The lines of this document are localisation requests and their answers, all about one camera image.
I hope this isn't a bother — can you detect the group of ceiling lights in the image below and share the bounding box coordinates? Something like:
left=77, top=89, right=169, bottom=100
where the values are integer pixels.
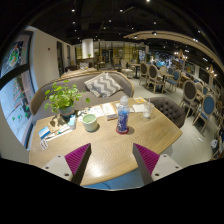
left=69, top=0, right=208, bottom=38

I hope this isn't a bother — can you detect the small light blue box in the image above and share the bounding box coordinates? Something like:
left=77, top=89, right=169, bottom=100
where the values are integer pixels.
left=67, top=114, right=78, bottom=130

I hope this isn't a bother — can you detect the framed food poster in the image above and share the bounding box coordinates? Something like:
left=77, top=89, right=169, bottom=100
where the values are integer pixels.
left=0, top=31, right=34, bottom=79

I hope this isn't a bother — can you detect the grey white chevron cushion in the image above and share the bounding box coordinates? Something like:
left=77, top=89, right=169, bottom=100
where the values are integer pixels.
left=83, top=71, right=124, bottom=99

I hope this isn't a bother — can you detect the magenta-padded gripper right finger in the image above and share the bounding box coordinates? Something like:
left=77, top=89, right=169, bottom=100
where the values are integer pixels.
left=132, top=142, right=184, bottom=186

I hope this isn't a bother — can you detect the green potted plant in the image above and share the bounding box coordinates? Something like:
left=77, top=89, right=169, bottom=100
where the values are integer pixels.
left=43, top=79, right=91, bottom=118

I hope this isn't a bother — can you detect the blue white card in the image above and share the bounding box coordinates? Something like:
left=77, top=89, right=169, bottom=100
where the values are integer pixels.
left=37, top=125, right=52, bottom=140

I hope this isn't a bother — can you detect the white paper napkin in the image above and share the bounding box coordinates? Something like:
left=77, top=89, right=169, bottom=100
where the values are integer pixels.
left=132, top=103, right=148, bottom=114

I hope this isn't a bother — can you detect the grey tufted armchair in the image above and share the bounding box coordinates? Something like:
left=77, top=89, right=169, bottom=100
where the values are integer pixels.
left=148, top=96, right=187, bottom=129

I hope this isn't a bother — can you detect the yellow square card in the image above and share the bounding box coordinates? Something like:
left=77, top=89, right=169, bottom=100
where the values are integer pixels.
left=133, top=96, right=148, bottom=105

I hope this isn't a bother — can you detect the pale green cup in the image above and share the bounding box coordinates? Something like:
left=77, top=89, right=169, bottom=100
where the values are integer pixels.
left=81, top=113, right=99, bottom=133

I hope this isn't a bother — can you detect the group of dining chairs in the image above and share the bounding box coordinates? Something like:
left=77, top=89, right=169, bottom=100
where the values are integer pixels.
left=138, top=61, right=224, bottom=134

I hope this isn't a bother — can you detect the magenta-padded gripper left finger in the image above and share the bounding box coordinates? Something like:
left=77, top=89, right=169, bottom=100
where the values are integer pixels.
left=41, top=142, right=93, bottom=186

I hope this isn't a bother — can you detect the white illustrated paper sheet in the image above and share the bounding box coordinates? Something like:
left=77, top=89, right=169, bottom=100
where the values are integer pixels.
left=78, top=105, right=105, bottom=118

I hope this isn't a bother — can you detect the window with printed decals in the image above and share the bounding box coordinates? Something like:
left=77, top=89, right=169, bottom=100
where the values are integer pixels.
left=0, top=68, right=36, bottom=148

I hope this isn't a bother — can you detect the clear plastic cup with straw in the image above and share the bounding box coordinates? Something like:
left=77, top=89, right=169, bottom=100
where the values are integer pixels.
left=142, top=98, right=156, bottom=119

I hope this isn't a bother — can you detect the clear blue-labelled drink bottle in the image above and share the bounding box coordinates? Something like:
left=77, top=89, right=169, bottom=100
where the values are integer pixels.
left=116, top=95, right=131, bottom=134

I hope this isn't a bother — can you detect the grey wood-framed sofa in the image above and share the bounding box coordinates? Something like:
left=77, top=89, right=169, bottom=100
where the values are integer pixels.
left=29, top=68, right=135, bottom=126

